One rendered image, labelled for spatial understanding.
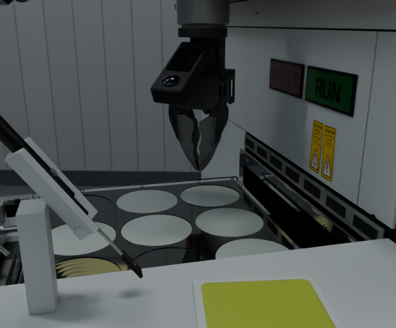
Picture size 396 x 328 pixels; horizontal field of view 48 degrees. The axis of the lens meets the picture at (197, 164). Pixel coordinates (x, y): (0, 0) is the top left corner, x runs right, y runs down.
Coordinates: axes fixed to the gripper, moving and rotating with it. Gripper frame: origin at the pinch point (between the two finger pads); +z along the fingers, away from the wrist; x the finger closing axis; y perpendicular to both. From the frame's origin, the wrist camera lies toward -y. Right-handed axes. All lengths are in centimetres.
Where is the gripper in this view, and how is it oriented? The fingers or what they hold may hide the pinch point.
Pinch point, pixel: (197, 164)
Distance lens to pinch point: 67.8
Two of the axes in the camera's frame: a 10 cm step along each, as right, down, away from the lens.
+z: 0.0, 9.5, 3.0
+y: 3.7, -2.8, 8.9
